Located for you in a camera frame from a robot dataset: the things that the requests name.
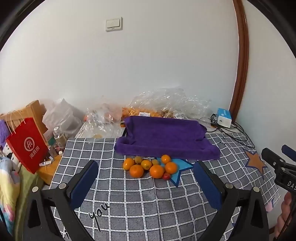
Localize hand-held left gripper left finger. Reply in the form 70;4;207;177
24;160;99;241

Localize crumpled clear plastic bag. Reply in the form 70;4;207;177
84;103;124;139

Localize black cables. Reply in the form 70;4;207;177
199;113;256;150

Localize brown wooden door frame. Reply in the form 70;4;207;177
229;0;250;123

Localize purple towel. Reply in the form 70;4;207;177
114;116;221;161

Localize heap of small mandarins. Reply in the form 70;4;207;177
121;106;176;119

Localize wooden chair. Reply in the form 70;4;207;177
0;100;47;130

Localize grey checked bedsheet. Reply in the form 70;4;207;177
49;124;282;241

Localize white light switch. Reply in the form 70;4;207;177
106;17;123;32

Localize purple cloth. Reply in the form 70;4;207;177
0;120;11;149

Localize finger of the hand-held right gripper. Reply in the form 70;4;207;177
282;145;296;164
262;148;289;173

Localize large clear plastic bag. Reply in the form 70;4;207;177
122;87;212;123

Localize white power strip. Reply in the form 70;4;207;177
2;143;20;164

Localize white and blue box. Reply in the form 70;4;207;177
217;108;233;128

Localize clear plastic bottle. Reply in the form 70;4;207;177
53;127;67;148

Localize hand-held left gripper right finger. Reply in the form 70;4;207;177
194;161;270;241

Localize white translucent plastic bag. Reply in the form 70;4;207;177
42;98;81;139

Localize pastel colourful blanket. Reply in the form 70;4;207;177
0;156;22;235

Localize wooden bedside table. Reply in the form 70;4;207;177
36;153;63;186

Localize person's right hand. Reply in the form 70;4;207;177
274;192;296;241

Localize red paper bag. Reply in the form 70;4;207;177
5;111;49;175

